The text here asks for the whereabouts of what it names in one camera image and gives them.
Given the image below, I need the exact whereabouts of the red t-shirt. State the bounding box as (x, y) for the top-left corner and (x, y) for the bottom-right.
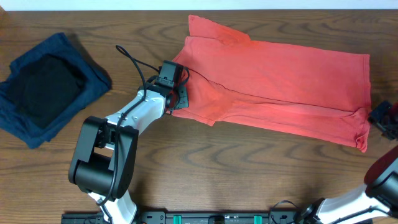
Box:
(174, 15), (371, 151)

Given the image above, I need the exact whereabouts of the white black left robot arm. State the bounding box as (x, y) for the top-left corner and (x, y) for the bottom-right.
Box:
(68, 85), (189, 223)

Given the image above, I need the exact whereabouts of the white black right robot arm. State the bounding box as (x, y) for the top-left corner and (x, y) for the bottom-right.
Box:
(293, 147), (397, 223)

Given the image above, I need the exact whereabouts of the folded navy blue garment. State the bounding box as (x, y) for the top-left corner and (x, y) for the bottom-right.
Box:
(1, 32), (111, 149)

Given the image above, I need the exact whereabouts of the folded black garment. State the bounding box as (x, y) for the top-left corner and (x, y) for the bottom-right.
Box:
(6, 54), (86, 129)

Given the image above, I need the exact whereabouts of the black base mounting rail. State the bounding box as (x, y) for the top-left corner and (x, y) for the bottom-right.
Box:
(61, 211), (302, 224)

